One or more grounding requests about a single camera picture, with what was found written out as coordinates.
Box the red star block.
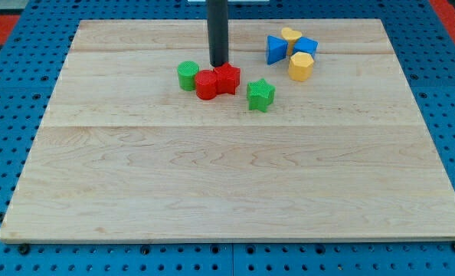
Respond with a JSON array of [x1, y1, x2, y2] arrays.
[[213, 62, 241, 95]]

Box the blue triangle block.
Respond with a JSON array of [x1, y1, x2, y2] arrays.
[[266, 35, 288, 65]]

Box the blue cube block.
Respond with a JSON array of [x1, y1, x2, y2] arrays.
[[293, 37, 319, 58]]

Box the red cylinder block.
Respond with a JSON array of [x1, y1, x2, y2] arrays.
[[195, 70, 218, 100]]

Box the light wooden board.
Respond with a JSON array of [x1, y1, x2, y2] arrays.
[[0, 19, 455, 244]]

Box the yellow hexagon block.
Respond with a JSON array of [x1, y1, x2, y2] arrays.
[[288, 51, 314, 81]]

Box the green star block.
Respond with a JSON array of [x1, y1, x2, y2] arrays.
[[247, 78, 276, 113]]

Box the green cylinder block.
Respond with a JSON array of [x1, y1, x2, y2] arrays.
[[177, 61, 199, 91]]

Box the yellow heart block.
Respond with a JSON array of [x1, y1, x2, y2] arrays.
[[281, 27, 303, 56]]

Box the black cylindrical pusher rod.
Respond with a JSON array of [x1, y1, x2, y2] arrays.
[[206, 0, 229, 67]]

